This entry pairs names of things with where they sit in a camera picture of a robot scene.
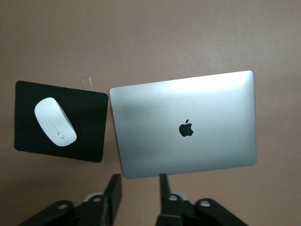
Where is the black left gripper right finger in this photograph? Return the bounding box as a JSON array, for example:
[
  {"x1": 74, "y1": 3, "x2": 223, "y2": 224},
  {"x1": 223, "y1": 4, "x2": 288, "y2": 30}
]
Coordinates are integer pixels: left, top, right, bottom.
[{"x1": 155, "y1": 173, "x2": 249, "y2": 226}]

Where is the white computer mouse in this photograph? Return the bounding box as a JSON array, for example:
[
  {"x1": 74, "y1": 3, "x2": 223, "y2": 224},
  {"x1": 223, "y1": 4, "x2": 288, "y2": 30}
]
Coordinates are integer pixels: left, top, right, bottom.
[{"x1": 34, "y1": 97, "x2": 77, "y2": 147}]

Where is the black mouse pad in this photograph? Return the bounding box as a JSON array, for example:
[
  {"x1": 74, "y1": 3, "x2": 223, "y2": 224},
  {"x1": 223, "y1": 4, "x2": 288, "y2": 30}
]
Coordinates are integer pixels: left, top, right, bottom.
[{"x1": 14, "y1": 80, "x2": 109, "y2": 163}]

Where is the silver grey laptop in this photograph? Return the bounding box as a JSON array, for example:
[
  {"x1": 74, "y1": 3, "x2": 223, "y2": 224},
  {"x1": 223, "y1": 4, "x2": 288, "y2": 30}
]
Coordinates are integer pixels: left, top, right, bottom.
[{"x1": 109, "y1": 70, "x2": 257, "y2": 179}]

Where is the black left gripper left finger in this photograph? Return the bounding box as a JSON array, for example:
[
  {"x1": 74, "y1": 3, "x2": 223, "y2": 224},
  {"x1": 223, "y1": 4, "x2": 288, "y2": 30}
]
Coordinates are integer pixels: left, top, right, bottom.
[{"x1": 18, "y1": 173, "x2": 123, "y2": 226}]

